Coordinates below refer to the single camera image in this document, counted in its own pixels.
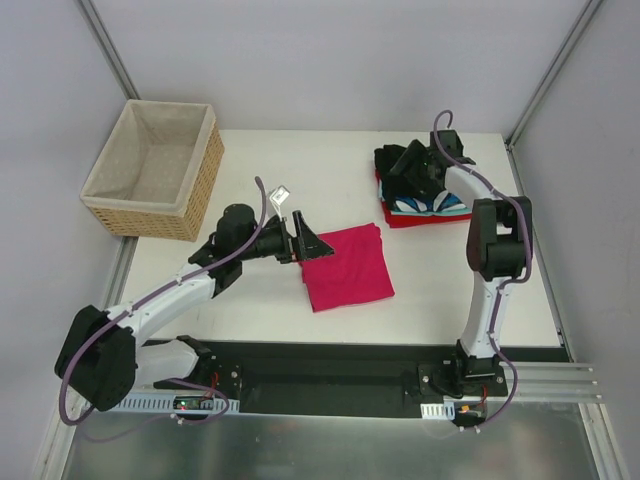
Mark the pink t shirt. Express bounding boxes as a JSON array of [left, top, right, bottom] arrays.
[[301, 223, 395, 313]]

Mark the red t shirt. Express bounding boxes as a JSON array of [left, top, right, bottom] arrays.
[[375, 171, 471, 229]]

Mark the wicker basket with liner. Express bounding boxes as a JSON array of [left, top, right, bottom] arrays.
[[80, 100, 225, 242]]

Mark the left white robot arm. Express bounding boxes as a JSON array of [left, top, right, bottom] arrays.
[[54, 204, 335, 412]]

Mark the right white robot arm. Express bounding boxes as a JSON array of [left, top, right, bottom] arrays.
[[374, 130, 533, 398]]

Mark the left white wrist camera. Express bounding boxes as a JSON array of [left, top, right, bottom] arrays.
[[267, 185, 290, 220]]

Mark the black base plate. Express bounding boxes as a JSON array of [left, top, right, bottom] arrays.
[[149, 338, 511, 416]]

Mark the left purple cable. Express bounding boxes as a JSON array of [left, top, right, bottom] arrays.
[[58, 175, 271, 444]]

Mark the right aluminium frame post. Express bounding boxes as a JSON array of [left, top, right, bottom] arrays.
[[505, 0, 605, 151]]

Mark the aluminium frame post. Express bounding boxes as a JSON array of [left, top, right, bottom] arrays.
[[505, 0, 605, 151], [75, 0, 141, 100]]

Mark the left aluminium frame post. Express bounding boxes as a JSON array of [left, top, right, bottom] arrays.
[[75, 0, 141, 100]]

